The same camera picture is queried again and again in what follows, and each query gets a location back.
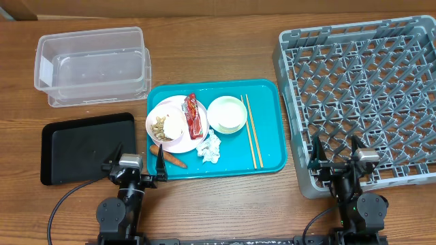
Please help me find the pale green bowl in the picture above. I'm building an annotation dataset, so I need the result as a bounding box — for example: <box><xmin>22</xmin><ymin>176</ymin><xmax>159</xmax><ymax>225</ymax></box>
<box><xmin>207</xmin><ymin>96</ymin><xmax>247</xmax><ymax>134</ymax></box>

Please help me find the orange carrot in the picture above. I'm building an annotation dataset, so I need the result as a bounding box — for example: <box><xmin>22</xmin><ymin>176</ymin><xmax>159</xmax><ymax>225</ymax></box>
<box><xmin>149</xmin><ymin>145</ymin><xmax>187</xmax><ymax>169</ymax></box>

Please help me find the grey dishwasher rack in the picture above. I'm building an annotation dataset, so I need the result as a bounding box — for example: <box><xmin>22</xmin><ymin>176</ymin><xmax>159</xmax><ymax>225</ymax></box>
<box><xmin>272</xmin><ymin>16</ymin><xmax>435</xmax><ymax>199</ymax></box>

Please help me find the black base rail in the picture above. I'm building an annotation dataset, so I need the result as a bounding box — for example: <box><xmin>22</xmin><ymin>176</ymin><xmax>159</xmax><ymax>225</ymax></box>
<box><xmin>145</xmin><ymin>235</ymin><xmax>329</xmax><ymax>245</ymax></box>

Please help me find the black plastic tray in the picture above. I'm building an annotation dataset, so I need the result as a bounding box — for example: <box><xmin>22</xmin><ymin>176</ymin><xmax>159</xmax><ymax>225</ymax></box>
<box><xmin>40</xmin><ymin>112</ymin><xmax>136</xmax><ymax>186</ymax></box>

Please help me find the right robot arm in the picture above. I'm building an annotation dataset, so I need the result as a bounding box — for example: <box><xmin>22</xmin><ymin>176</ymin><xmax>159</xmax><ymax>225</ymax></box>
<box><xmin>302</xmin><ymin>135</ymin><xmax>389</xmax><ymax>245</ymax></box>

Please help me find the white cup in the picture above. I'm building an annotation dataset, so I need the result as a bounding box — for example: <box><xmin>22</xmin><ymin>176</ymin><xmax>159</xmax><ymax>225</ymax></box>
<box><xmin>219</xmin><ymin>103</ymin><xmax>243</xmax><ymax>130</ymax></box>

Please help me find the pink plate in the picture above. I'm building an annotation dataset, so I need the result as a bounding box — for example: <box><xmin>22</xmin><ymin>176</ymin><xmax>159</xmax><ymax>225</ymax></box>
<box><xmin>146</xmin><ymin>95</ymin><xmax>209</xmax><ymax>153</ymax></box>

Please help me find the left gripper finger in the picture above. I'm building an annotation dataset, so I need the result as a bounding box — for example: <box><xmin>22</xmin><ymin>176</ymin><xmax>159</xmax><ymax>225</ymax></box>
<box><xmin>156</xmin><ymin>144</ymin><xmax>168</xmax><ymax>182</ymax></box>
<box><xmin>107</xmin><ymin>142</ymin><xmax>123</xmax><ymax>164</ymax></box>

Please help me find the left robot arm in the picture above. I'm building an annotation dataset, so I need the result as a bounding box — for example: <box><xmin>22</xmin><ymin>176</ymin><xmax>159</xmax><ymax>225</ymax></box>
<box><xmin>96</xmin><ymin>144</ymin><xmax>168</xmax><ymax>244</ymax></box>

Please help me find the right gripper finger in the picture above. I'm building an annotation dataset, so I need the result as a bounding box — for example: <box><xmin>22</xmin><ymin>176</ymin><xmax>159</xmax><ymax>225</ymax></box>
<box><xmin>351</xmin><ymin>135</ymin><xmax>366</xmax><ymax>157</ymax></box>
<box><xmin>311</xmin><ymin>136</ymin><xmax>328</xmax><ymax>164</ymax></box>

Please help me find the white tissue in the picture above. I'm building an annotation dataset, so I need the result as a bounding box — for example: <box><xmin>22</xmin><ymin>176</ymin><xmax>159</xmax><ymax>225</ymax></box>
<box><xmin>196</xmin><ymin>129</ymin><xmax>221</xmax><ymax>164</ymax></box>

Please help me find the clear plastic bin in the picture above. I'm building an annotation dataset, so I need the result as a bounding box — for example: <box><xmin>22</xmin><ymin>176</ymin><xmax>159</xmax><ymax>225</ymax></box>
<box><xmin>34</xmin><ymin>27</ymin><xmax>152</xmax><ymax>108</ymax></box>

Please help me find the red snack wrapper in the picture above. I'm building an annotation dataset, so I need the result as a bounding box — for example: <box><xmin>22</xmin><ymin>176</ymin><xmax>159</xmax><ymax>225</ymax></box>
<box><xmin>182</xmin><ymin>93</ymin><xmax>203</xmax><ymax>140</ymax></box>

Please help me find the teal serving tray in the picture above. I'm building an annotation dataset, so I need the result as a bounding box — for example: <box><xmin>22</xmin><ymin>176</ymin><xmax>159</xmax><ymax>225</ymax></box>
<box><xmin>147</xmin><ymin>79</ymin><xmax>287</xmax><ymax>180</ymax></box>

